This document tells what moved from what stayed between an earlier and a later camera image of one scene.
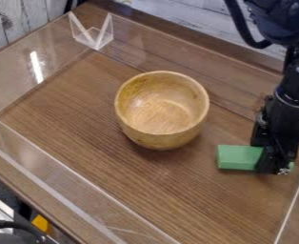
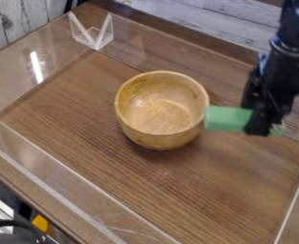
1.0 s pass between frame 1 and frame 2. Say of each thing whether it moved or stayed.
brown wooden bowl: stayed
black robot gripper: moved
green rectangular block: moved
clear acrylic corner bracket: stayed
